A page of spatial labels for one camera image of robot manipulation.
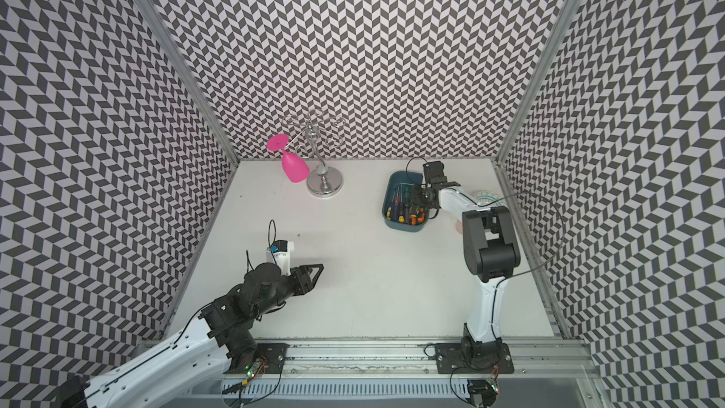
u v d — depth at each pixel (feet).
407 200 3.41
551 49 2.69
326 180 3.62
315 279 2.37
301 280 2.19
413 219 3.19
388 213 3.25
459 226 3.22
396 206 3.34
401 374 2.36
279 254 2.27
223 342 1.77
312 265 2.35
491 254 1.72
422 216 3.23
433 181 2.58
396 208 3.33
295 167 3.18
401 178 3.49
